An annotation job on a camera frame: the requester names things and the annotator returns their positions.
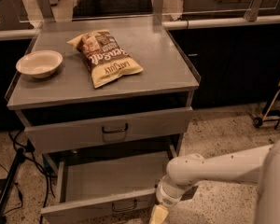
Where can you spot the white horizontal rail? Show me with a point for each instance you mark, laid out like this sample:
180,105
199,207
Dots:
215,23

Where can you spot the grey drawer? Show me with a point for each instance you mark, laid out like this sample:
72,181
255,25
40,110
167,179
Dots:
96,132
105,180

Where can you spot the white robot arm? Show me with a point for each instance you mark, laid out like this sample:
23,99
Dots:
260,165

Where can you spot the sea salt chips bag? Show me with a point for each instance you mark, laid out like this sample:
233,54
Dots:
105,59

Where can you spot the black tripod leg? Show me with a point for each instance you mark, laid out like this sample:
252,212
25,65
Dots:
6,182

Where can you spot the grey metal drawer cabinet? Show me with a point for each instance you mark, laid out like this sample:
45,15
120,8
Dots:
168,80

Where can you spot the grey top drawer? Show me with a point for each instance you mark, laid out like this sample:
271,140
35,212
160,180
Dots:
96,132

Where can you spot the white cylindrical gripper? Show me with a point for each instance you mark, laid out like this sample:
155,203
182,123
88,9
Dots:
165,198

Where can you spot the white bowl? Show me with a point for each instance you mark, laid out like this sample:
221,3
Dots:
39,64

